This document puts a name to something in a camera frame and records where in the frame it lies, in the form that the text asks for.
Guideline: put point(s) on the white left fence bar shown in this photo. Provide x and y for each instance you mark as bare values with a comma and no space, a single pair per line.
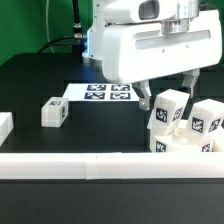
6,125

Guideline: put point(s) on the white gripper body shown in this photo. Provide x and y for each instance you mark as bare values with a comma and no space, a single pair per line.
148,39

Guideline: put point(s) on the white fence bar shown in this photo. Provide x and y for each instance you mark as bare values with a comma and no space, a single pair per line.
90,166
6,125

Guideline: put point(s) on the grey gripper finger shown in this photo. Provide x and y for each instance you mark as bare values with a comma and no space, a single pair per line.
190,79
142,89

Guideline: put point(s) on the white front fence bar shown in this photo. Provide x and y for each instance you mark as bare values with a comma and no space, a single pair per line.
90,166

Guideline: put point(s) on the white marker sheet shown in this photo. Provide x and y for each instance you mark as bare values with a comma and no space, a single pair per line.
101,92

